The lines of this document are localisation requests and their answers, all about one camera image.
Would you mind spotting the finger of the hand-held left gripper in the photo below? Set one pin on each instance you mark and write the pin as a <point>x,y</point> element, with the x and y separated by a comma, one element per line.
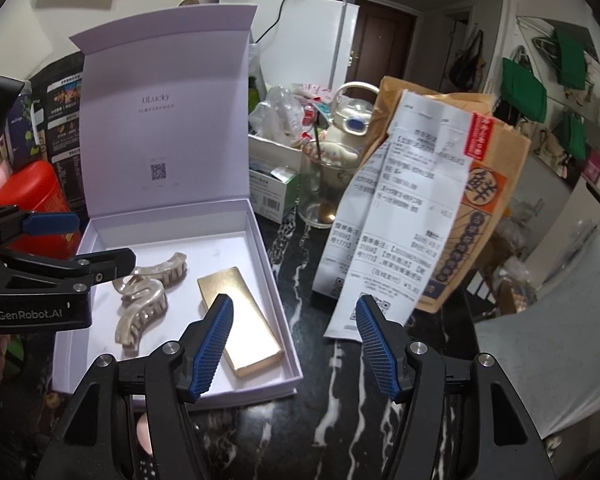
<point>105,266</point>
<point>55,223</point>

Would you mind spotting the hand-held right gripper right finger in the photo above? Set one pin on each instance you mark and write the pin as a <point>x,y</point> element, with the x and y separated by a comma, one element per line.
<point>377,352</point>

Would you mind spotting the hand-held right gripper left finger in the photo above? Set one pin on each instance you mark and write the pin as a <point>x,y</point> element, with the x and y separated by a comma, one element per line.
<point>212,347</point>

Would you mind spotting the gold rectangular box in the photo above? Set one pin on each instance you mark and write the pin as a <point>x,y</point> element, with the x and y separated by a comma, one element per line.
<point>240,320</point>

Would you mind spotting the large pearly hair claw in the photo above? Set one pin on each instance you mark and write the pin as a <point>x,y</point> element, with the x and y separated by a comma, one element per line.
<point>145,310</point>

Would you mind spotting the small pearly hair claw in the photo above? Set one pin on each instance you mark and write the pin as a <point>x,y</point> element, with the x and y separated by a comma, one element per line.
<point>172,266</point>

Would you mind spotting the white hinged gift box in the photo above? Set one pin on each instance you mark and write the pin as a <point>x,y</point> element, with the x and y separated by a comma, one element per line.
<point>170,110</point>

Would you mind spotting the red canister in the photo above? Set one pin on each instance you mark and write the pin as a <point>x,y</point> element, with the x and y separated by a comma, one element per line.
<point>40,190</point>

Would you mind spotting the black printed food bag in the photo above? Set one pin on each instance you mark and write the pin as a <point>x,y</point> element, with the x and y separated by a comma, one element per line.
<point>62,125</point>

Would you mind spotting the dark printed packet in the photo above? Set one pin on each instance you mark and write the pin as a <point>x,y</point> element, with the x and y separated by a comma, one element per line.
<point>22,130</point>

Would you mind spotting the long white receipt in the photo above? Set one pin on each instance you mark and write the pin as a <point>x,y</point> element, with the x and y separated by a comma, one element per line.
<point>410,240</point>

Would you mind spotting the short white receipt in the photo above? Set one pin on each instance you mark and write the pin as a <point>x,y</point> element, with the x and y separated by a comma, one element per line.
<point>345,240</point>

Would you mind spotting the white green medicine box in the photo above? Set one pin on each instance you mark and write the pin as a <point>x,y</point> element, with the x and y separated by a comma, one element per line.
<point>275,195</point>

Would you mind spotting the clear glass cup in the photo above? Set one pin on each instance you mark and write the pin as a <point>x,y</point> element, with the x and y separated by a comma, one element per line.
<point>325,195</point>

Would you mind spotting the grey chair back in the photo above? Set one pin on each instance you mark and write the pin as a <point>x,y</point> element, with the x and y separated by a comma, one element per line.
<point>555,350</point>

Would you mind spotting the brown paper bag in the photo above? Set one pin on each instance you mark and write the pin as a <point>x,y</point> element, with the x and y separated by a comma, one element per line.
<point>495,200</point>

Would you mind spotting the white cardboard box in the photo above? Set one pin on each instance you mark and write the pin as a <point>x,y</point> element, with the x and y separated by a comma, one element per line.
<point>275,152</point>

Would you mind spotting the clear plastic bag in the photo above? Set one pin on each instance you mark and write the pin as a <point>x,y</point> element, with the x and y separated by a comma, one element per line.
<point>275,110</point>

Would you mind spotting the white cartoon water jug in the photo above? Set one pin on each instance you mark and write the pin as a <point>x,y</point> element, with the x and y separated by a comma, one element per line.
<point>352,112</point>

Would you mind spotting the white refrigerator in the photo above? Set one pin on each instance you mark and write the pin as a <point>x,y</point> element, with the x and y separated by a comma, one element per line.
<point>305,40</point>

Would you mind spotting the black hanging bag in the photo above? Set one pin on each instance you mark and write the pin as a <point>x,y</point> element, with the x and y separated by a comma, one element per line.
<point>467,62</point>

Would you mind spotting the brown door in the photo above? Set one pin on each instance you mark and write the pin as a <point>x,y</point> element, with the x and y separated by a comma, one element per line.
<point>380,45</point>

